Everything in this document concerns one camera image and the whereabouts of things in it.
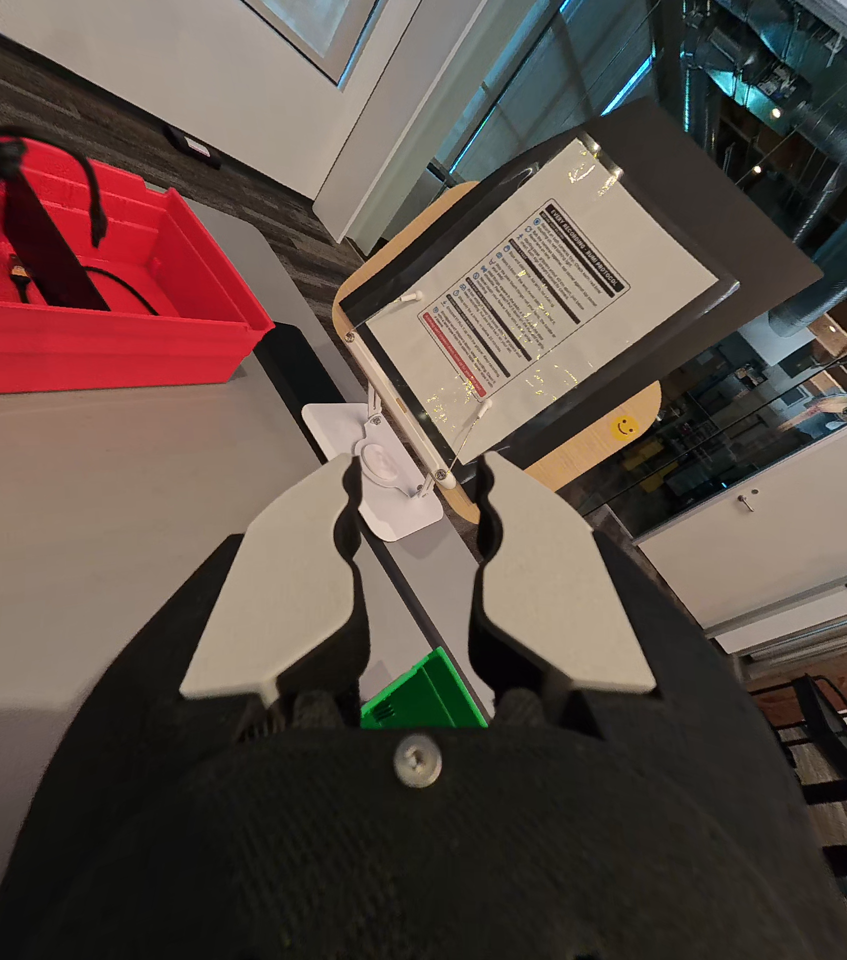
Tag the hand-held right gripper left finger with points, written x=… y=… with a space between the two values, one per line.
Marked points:
x=288 y=592

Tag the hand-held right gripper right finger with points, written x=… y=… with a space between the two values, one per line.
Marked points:
x=558 y=592

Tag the green plastic bin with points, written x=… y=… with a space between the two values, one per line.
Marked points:
x=423 y=697

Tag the red plastic bin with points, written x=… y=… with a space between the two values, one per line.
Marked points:
x=93 y=352

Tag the dark usb hub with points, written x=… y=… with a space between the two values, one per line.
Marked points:
x=48 y=247

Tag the yellow smiley sticker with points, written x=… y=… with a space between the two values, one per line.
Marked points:
x=624 y=428

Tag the printed instruction sheet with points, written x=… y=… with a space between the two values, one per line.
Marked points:
x=543 y=300

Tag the black metal chair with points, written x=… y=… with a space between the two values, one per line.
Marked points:
x=828 y=712

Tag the instruction sheet on white stand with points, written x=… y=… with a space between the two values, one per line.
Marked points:
x=731 y=247

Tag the black floor outlet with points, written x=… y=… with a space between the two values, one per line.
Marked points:
x=195 y=148

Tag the silver ventilation duct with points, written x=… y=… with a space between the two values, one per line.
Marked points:
x=843 y=142

